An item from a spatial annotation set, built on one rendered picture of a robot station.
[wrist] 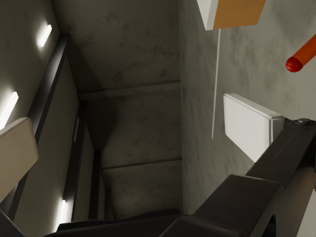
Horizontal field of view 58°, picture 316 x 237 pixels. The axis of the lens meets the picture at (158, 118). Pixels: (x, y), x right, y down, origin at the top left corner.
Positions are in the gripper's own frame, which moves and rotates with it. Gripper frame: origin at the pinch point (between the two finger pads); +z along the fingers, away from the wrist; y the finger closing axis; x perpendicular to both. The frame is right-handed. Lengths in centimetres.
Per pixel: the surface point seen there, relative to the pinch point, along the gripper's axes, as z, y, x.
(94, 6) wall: 956, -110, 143
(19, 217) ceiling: 446, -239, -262
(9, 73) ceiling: 543, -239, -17
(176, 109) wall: 1136, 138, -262
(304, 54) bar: 21.0, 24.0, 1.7
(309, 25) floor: 238, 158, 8
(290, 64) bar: 21.4, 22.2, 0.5
